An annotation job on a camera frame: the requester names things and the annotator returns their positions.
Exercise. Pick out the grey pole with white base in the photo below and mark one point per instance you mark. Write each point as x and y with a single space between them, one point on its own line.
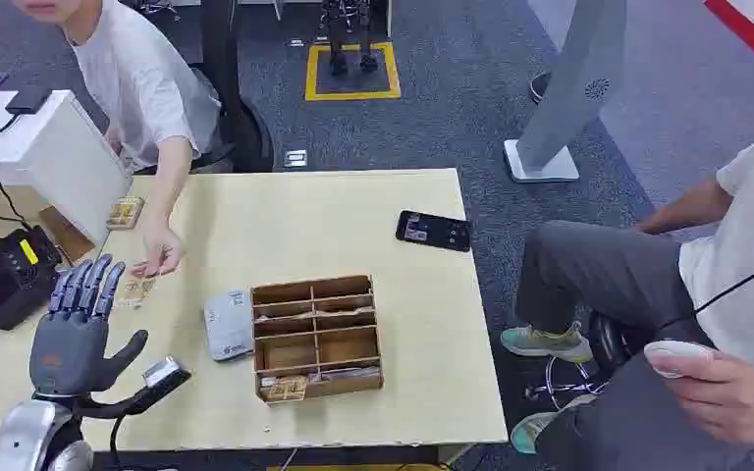
562 97

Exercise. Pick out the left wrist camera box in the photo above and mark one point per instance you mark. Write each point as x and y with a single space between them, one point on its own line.
165 376

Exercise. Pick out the seated person in grey trousers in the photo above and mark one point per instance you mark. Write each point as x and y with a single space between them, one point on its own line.
650 279

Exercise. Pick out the yellow floor tape square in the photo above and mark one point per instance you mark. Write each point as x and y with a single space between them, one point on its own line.
353 94

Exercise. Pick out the stack of tan cards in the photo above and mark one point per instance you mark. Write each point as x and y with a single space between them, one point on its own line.
124 212

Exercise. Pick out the green sneaker with tan sole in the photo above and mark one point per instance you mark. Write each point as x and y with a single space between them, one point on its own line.
543 343
530 432

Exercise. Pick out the white cabinet box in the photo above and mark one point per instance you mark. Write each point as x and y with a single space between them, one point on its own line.
45 149

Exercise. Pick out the person's hand over desk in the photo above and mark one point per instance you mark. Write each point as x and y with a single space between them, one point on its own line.
161 250

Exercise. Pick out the black stool with chrome base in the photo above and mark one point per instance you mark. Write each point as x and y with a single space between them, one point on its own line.
604 351

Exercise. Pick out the black smartphone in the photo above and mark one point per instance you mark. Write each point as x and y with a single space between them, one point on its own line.
433 231

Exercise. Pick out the small black flat device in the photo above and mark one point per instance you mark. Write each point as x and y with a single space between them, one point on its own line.
28 99

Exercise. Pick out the pale wooden desk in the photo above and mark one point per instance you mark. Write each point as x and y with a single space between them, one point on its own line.
377 364

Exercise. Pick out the seated person's hand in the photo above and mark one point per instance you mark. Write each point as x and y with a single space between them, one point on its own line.
722 396

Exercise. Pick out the black power supply box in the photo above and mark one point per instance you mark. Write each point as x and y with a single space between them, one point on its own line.
9 279

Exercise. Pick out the black humanoid robot legs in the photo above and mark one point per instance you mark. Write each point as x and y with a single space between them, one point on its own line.
350 32

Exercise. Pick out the red floor strip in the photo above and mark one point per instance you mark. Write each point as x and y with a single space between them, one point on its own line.
751 36

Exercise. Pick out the wooden compartment card box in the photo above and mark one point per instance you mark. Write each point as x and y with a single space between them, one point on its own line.
315 338

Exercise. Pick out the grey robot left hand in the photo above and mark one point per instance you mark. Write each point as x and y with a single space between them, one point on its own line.
68 354

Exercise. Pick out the person in white shirt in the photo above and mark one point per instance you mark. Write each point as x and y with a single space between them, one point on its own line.
136 78

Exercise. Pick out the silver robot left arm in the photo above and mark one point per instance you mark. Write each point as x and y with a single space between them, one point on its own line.
26 435

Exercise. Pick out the grey card pack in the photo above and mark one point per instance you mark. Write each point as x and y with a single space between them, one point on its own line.
227 325

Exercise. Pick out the grey card in box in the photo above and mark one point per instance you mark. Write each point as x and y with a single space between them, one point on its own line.
351 374

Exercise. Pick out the white handheld controller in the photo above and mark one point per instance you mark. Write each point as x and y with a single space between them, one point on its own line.
673 354

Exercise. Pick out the thin cards in box slot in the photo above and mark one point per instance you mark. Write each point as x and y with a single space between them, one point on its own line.
312 315

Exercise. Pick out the black shoe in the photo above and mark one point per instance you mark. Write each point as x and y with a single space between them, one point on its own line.
538 86

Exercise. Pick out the silver floor socket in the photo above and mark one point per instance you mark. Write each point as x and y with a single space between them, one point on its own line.
296 158

